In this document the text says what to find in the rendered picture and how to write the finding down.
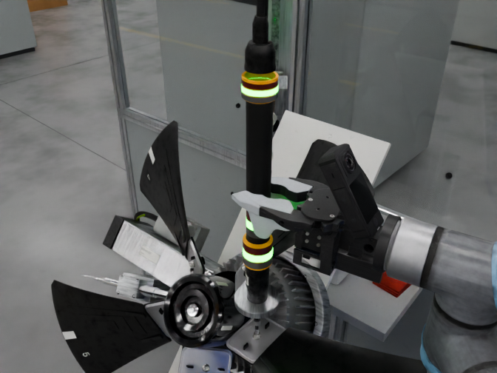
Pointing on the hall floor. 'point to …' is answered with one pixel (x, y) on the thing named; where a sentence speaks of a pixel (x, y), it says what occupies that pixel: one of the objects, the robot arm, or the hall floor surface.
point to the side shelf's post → (338, 329)
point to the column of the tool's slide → (283, 39)
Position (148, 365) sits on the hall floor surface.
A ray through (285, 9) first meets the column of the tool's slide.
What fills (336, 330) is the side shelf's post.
